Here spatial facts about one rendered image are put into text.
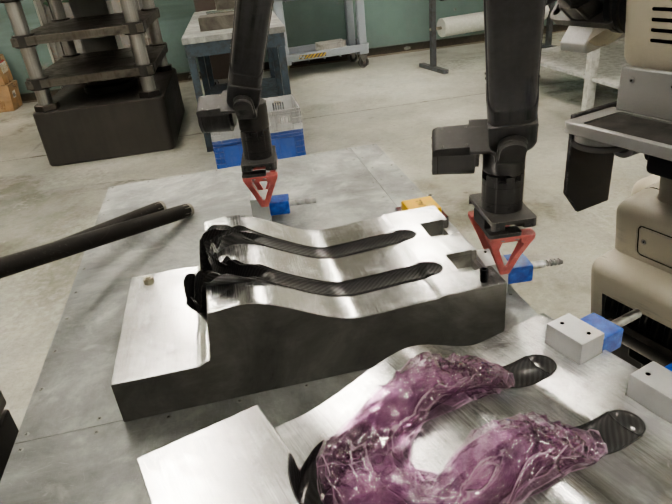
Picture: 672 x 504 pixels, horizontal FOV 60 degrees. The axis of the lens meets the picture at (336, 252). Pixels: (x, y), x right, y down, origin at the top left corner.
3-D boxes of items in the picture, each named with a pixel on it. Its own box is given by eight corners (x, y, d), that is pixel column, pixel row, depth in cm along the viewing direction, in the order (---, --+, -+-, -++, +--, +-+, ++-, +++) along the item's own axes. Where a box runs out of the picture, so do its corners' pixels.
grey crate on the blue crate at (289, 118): (297, 114, 415) (294, 93, 408) (303, 130, 379) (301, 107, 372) (211, 126, 409) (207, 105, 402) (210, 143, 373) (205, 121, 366)
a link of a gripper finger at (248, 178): (247, 213, 114) (240, 168, 109) (249, 198, 120) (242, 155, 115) (282, 209, 114) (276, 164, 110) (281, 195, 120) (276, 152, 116)
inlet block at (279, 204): (316, 207, 122) (314, 183, 120) (318, 217, 118) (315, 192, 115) (255, 214, 122) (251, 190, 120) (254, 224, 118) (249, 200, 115)
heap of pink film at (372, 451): (492, 358, 66) (494, 301, 62) (631, 461, 52) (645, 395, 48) (286, 461, 56) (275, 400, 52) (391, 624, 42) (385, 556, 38)
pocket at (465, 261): (475, 271, 84) (475, 248, 82) (491, 289, 79) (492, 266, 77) (445, 277, 83) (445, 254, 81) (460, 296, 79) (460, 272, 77)
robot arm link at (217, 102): (250, 100, 99) (252, 62, 103) (184, 104, 100) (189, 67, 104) (263, 143, 110) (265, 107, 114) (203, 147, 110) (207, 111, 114)
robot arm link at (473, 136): (530, 143, 69) (525, 84, 72) (432, 147, 71) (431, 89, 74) (517, 191, 80) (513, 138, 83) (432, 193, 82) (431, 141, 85)
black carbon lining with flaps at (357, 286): (411, 238, 91) (409, 182, 87) (450, 289, 77) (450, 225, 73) (188, 280, 86) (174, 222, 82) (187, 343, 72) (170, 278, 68)
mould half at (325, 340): (434, 252, 101) (433, 179, 94) (504, 339, 78) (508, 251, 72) (141, 309, 93) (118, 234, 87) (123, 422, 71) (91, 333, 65)
